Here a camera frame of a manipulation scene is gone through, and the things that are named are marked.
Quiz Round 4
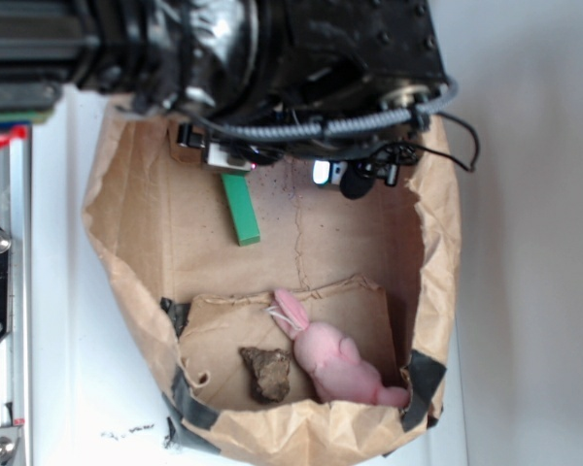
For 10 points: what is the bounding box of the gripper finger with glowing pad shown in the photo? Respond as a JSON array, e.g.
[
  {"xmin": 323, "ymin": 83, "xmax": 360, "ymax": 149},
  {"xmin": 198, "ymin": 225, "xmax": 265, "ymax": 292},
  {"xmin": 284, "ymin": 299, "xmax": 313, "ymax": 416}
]
[{"xmin": 177, "ymin": 123, "xmax": 253, "ymax": 174}]

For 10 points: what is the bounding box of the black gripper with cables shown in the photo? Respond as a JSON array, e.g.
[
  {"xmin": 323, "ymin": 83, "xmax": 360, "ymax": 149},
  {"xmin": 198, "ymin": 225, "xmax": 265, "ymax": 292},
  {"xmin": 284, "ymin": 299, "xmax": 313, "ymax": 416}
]
[{"xmin": 252, "ymin": 1, "xmax": 450, "ymax": 199}]

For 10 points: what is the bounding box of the green rectangular block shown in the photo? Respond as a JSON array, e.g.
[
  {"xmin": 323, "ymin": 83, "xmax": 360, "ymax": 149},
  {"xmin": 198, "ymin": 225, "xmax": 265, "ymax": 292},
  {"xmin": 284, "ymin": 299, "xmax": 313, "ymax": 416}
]
[{"xmin": 222, "ymin": 174, "xmax": 260, "ymax": 247}]

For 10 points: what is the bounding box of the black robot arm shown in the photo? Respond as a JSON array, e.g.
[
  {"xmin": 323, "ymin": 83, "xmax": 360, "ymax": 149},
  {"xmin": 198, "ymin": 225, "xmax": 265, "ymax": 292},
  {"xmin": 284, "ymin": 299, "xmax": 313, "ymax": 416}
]
[{"xmin": 0, "ymin": 1, "xmax": 458, "ymax": 197}]

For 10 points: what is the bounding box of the brown paper bag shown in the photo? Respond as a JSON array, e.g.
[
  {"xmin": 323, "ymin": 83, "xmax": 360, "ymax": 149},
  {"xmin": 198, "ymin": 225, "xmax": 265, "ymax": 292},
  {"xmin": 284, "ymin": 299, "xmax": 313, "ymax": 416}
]
[{"xmin": 83, "ymin": 108, "xmax": 462, "ymax": 465}]

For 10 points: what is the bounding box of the pink plush bunny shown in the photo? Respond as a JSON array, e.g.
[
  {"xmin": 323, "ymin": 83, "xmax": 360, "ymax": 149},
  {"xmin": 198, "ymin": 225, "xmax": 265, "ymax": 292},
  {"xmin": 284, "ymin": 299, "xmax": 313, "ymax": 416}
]
[{"xmin": 267, "ymin": 288, "xmax": 410, "ymax": 409}]

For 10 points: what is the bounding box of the brown rock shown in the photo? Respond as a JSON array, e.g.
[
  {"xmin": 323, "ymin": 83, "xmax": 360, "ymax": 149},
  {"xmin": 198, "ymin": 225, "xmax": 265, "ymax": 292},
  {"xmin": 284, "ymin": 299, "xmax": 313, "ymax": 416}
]
[{"xmin": 239, "ymin": 347, "xmax": 291, "ymax": 404}]

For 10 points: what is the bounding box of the grey braided cable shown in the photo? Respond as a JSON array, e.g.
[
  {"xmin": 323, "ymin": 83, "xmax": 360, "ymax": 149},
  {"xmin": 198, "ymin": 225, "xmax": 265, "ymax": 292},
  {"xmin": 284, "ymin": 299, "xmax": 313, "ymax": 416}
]
[{"xmin": 184, "ymin": 77, "xmax": 461, "ymax": 145}]

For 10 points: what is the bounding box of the aluminium extrusion rail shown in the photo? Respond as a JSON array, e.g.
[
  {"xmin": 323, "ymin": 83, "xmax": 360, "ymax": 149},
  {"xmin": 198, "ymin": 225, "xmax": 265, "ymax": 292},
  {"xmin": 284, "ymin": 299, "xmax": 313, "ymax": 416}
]
[{"xmin": 0, "ymin": 124, "xmax": 31, "ymax": 465}]

